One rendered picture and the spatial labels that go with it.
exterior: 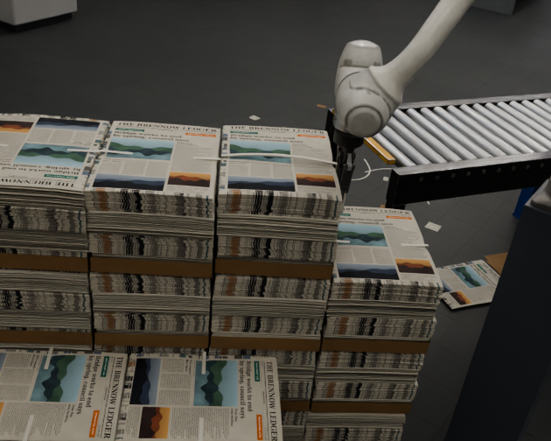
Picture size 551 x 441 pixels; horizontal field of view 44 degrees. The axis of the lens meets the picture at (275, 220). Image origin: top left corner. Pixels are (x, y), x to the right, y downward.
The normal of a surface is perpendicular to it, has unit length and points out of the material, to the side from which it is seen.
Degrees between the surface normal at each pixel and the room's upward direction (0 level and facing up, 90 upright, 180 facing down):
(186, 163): 1
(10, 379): 1
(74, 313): 91
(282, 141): 3
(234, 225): 90
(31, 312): 91
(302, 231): 90
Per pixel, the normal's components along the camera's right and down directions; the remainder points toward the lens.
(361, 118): -0.15, 0.62
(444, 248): 0.10, -0.84
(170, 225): 0.04, 0.54
